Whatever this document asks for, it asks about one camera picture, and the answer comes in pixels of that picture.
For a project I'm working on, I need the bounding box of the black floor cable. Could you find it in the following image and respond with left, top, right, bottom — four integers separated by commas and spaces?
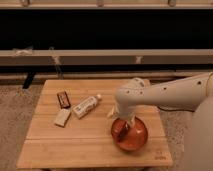
156, 105, 196, 113

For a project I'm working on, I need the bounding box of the grey metal rail beam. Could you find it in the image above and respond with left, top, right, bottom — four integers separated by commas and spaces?
0, 49, 213, 66

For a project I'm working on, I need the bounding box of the orange ceramic bowl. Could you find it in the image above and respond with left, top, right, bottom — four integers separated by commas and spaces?
111, 117, 148, 151

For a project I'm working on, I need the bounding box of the dark brown snack packet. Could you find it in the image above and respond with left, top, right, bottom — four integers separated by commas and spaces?
57, 91, 71, 108

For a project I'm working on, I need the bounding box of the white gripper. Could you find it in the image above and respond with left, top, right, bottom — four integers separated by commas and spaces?
107, 98, 136, 128

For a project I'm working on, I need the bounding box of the white plastic bottle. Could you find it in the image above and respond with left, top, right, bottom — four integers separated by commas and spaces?
73, 94, 102, 118

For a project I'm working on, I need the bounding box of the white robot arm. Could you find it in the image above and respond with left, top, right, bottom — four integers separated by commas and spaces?
108, 72, 213, 125

